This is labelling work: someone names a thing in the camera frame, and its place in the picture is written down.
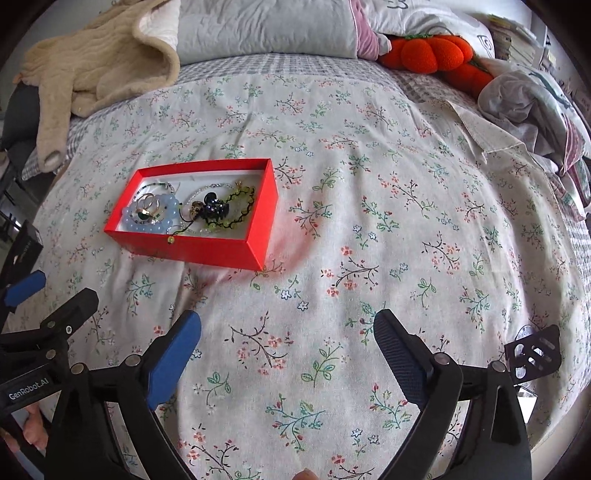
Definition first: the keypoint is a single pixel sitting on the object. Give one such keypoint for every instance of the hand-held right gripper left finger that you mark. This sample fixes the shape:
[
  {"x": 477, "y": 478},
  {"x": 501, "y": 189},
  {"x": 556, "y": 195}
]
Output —
[{"x": 175, "y": 360}]

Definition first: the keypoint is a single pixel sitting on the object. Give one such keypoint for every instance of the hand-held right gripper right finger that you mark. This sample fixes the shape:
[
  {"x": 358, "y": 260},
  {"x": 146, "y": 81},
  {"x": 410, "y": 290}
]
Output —
[{"x": 401, "y": 355}]

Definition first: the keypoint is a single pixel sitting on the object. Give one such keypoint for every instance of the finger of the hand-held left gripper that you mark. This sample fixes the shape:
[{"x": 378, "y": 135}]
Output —
[
  {"x": 78, "y": 307},
  {"x": 27, "y": 286}
]

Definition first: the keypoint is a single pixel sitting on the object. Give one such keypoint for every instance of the red cardboard box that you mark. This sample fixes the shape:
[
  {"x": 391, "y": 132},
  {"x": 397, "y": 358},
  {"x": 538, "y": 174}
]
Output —
[{"x": 207, "y": 251}]

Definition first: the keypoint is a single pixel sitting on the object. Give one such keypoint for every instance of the black hair claw clip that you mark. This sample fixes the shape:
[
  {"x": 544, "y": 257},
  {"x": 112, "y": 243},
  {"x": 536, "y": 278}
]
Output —
[{"x": 214, "y": 205}]

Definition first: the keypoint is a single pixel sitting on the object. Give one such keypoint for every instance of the person's left hand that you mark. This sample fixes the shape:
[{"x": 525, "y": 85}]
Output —
[{"x": 37, "y": 429}]

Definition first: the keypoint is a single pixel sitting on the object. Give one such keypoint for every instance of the person's right hand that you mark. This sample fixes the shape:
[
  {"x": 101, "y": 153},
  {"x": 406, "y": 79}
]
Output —
[{"x": 306, "y": 475}]

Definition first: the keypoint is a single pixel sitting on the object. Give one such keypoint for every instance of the black box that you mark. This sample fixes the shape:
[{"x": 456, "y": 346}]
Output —
[{"x": 25, "y": 247}]

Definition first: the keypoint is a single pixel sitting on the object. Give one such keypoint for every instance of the floral bedsheet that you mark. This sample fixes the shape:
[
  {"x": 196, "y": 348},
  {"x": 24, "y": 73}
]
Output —
[{"x": 369, "y": 230}]

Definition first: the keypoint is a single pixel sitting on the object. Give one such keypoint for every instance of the brown tortoiseshell hair clip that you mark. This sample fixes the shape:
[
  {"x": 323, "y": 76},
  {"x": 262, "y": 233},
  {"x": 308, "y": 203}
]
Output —
[{"x": 197, "y": 208}]

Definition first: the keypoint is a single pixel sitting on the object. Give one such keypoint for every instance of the dark chair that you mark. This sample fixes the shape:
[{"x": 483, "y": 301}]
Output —
[{"x": 18, "y": 120}]

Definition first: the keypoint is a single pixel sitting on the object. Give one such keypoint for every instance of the beige knit blanket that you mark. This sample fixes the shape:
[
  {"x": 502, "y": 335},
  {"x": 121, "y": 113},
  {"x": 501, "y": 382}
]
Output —
[{"x": 101, "y": 60}]

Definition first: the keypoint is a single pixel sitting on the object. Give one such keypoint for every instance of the beige cloth flap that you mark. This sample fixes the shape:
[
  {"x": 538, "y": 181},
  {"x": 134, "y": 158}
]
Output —
[{"x": 489, "y": 134}]

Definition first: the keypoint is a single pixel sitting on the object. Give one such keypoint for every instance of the striped cloth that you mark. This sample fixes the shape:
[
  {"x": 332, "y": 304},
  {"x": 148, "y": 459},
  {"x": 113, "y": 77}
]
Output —
[{"x": 575, "y": 157}]

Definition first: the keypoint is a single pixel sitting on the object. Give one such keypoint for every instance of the crumpled grey garment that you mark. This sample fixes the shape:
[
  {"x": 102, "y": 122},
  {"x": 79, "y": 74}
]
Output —
[{"x": 526, "y": 101}]

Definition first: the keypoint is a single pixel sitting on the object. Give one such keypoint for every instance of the orange pumpkin plush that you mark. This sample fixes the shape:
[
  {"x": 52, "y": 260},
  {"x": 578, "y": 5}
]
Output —
[{"x": 429, "y": 53}]

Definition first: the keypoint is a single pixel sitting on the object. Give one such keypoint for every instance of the pink cloth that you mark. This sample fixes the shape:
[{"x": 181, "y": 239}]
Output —
[{"x": 369, "y": 32}]

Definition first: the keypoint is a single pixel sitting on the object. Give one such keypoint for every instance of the grey pillow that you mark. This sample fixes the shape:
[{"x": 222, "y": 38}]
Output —
[{"x": 263, "y": 27}]

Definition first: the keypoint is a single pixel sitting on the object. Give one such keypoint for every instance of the stack of books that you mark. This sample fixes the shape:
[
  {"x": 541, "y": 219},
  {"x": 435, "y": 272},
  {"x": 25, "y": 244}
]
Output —
[{"x": 517, "y": 39}]

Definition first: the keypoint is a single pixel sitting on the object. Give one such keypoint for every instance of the white printed pillow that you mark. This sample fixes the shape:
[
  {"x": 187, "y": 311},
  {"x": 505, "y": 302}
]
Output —
[{"x": 434, "y": 18}]

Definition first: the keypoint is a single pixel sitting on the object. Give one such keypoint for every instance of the black perforated bracket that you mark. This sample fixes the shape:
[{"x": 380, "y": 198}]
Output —
[{"x": 535, "y": 353}]

